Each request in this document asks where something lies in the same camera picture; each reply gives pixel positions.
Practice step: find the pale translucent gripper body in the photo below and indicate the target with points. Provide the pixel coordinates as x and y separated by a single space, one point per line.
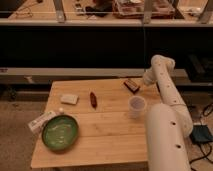
148 78

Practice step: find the dark brown eraser block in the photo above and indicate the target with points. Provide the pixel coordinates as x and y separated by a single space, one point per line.
131 85

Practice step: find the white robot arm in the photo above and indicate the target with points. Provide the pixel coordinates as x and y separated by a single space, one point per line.
167 123

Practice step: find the translucent white cup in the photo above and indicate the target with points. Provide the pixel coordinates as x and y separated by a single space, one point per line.
136 104

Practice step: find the green ceramic bowl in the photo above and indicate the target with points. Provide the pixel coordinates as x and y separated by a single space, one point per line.
60 133

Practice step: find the wooden table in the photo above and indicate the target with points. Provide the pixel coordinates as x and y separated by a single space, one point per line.
107 135

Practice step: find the red sausage-shaped toy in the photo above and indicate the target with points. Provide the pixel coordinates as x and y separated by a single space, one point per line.
93 100

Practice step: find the cluttered tray on shelf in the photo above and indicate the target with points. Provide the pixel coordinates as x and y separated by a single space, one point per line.
161 9

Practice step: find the white sponge block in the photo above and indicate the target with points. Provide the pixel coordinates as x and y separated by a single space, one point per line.
69 99

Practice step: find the white tube with cap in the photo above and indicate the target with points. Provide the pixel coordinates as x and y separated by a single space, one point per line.
37 124

